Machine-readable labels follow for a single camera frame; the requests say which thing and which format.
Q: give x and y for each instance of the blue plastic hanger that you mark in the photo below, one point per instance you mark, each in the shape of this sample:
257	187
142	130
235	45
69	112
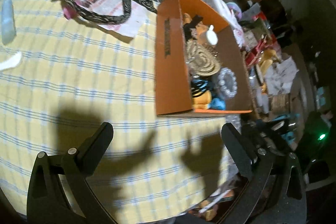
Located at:
200	86

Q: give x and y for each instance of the white tissue box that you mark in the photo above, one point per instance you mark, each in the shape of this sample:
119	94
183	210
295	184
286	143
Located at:
221	8

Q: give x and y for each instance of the orange cardboard box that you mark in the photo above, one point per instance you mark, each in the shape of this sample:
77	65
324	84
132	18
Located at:
172	84

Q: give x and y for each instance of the white measuring scoop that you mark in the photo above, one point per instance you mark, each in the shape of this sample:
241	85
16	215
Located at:
211	37

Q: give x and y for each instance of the black round hair brush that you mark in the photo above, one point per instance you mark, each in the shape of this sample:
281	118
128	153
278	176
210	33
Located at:
190	26

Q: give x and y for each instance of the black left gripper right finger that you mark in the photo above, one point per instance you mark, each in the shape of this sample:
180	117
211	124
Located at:
274	190

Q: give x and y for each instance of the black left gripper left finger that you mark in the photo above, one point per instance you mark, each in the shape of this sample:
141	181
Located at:
46	199

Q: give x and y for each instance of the woven coiled coaster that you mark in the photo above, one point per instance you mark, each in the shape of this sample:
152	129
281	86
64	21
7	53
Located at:
200	61

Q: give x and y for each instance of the pale blue plastic bottle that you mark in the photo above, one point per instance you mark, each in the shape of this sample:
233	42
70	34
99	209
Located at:
8	29

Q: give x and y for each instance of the white plastic comb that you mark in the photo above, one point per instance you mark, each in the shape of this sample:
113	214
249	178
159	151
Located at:
12	62

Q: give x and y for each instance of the yellow blue plaid tablecloth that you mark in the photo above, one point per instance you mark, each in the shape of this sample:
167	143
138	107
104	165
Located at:
74	77

